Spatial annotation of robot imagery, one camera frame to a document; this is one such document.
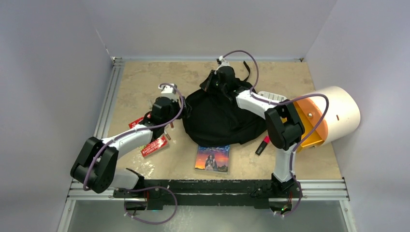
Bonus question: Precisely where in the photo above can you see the black student backpack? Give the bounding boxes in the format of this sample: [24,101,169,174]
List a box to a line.
[181,60,268,148]

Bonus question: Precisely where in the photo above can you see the Jane Eyre blue book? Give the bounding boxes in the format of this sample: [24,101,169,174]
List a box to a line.
[194,145,231,174]

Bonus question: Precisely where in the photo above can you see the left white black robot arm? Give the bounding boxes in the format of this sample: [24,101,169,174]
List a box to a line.
[70,97,191,198]

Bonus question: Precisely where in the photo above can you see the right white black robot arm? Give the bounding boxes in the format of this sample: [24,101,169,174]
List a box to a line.
[200,66,305,197]

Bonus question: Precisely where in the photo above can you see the red Treehouse book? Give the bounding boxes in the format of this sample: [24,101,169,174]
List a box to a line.
[129,112,169,158]

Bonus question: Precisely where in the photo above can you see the pink black highlighter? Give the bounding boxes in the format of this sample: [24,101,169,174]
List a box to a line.
[255,136,270,156]

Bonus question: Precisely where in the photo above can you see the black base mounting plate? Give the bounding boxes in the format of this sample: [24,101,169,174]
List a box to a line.
[114,179,302,211]

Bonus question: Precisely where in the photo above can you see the white cylinder orange drawer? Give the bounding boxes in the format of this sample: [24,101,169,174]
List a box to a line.
[294,86,361,152]

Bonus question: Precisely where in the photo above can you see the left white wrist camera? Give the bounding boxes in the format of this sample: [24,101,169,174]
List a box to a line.
[159,83,177,97]

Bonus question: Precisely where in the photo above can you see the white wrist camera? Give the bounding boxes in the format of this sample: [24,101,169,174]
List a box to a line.
[217,56,230,69]
[159,83,177,97]

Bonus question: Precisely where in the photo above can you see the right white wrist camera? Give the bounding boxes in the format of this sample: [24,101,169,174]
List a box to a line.
[217,56,230,69]

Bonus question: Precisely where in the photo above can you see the aluminium frame rails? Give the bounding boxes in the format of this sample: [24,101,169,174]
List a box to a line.
[58,59,354,232]

